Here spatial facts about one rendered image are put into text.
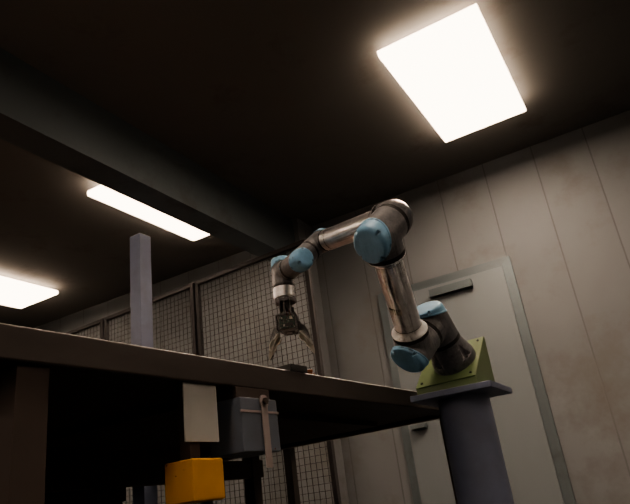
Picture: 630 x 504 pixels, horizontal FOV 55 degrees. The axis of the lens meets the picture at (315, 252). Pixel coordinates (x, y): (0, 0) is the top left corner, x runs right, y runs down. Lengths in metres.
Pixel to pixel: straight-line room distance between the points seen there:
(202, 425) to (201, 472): 0.11
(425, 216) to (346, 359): 1.40
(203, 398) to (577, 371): 3.70
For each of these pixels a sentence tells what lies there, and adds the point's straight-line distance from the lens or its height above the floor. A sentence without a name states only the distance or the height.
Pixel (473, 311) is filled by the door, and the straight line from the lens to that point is 4.93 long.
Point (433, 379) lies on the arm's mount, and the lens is 2.13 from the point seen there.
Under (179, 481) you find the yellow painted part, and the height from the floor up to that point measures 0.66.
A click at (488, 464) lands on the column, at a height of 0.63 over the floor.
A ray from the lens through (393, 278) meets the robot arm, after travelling 1.80.
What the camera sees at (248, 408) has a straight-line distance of 1.43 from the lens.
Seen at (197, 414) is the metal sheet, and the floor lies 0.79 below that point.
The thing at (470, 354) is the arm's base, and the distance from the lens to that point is 2.11.
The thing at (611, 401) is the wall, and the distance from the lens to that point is 4.73.
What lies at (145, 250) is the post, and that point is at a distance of 4.23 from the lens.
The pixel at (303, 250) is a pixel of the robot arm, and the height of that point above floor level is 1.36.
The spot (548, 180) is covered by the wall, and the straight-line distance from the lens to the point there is 5.15.
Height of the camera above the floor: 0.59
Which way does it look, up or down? 22 degrees up
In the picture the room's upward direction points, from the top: 8 degrees counter-clockwise
